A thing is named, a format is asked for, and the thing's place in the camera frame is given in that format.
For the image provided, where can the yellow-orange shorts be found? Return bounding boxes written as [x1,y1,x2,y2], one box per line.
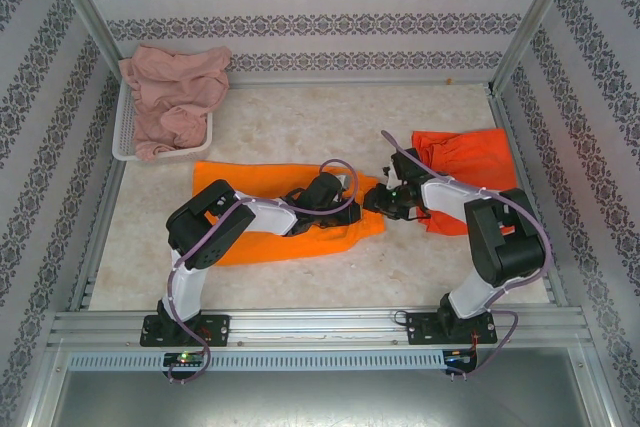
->
[192,160,389,268]

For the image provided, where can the red-orange shorts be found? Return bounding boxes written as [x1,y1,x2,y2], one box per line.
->
[410,127,519,238]

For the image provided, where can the pink shorts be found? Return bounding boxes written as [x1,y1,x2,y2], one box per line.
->
[118,44,233,164]

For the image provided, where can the grey metal shelf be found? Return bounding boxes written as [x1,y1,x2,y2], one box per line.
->
[49,346,614,427]

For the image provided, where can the left controller board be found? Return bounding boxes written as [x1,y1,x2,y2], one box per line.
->
[163,351,206,367]

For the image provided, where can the white plastic basket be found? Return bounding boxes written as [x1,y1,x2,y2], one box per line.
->
[111,81,215,163]

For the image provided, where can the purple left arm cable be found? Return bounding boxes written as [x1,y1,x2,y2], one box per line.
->
[167,159,360,386]

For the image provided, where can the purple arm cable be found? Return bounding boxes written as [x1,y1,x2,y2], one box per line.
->
[380,129,554,381]
[167,159,360,386]

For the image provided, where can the aluminium mounting rail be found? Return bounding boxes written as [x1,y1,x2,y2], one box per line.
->
[49,307,589,348]

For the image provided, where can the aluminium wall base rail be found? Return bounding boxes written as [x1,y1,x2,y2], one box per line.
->
[227,71,494,90]

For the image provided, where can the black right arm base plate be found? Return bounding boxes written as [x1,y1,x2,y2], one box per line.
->
[405,311,496,346]

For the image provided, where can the aluminium side rail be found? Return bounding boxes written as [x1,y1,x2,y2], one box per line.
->
[67,59,126,312]
[487,86,569,307]

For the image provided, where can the grey slotted cable duct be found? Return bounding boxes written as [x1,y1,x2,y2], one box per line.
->
[67,349,476,373]

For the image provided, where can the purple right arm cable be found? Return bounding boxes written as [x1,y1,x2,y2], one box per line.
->
[380,129,554,381]

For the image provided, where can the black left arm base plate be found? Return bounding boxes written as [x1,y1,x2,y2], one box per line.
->
[142,314,231,348]

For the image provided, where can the aluminium frame post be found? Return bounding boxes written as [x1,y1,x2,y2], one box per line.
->
[42,0,126,63]
[492,0,585,94]

